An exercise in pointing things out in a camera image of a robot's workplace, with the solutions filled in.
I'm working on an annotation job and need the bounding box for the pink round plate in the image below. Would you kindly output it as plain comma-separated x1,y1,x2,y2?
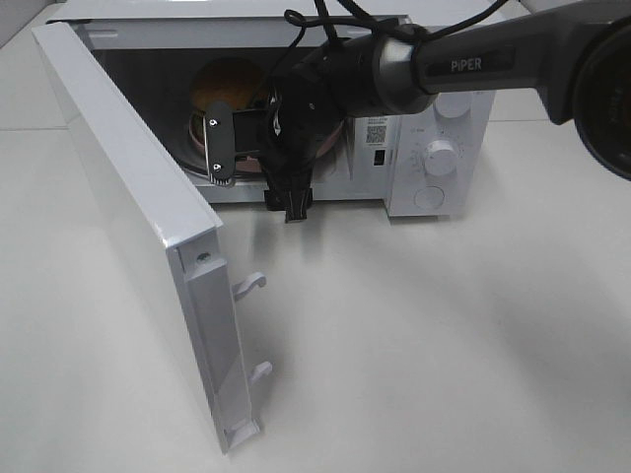
187,113,344,175

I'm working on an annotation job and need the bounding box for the white dial knob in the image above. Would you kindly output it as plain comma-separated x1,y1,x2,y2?
424,139,459,176
433,92,472,119

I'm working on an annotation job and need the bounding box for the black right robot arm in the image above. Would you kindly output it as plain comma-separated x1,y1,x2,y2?
249,1,630,222

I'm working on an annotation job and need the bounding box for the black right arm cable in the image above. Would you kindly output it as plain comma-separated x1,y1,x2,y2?
265,0,509,100

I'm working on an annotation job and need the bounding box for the burger with lettuce and cheese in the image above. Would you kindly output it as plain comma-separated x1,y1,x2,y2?
189,57,270,111

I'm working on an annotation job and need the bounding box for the white microwave oven body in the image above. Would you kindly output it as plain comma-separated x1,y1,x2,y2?
35,1,494,217

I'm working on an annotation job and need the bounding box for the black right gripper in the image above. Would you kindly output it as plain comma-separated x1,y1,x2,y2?
232,93,313,223

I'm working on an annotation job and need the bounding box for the glass microwave turntable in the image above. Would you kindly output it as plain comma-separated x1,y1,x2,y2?
177,148,209,180

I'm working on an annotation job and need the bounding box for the white microwave door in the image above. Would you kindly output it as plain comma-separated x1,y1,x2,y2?
33,23,272,451

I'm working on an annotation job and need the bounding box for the round door release button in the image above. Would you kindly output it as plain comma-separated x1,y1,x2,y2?
414,186,445,211

